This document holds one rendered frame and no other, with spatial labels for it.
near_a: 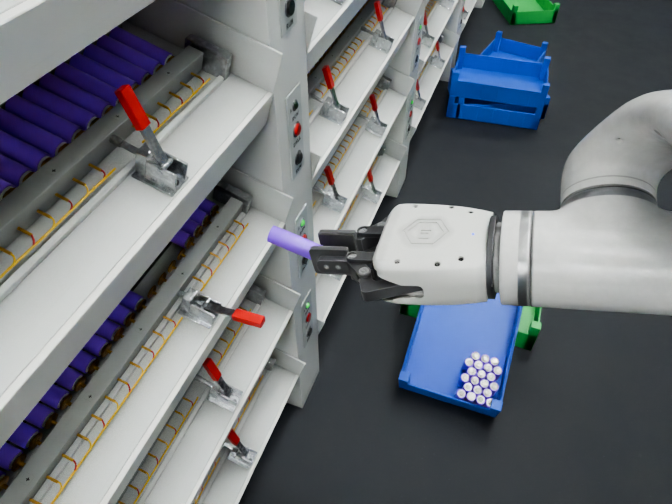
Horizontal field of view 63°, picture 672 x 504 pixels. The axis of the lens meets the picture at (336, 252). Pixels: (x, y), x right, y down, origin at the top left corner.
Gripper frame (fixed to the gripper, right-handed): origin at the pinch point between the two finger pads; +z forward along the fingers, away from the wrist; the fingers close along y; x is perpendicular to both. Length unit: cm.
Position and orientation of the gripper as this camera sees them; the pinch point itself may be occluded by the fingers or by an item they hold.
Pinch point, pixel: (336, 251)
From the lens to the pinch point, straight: 54.8
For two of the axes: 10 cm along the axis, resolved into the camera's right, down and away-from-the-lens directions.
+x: 2.1, 7.7, 6.0
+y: -3.0, 6.4, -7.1
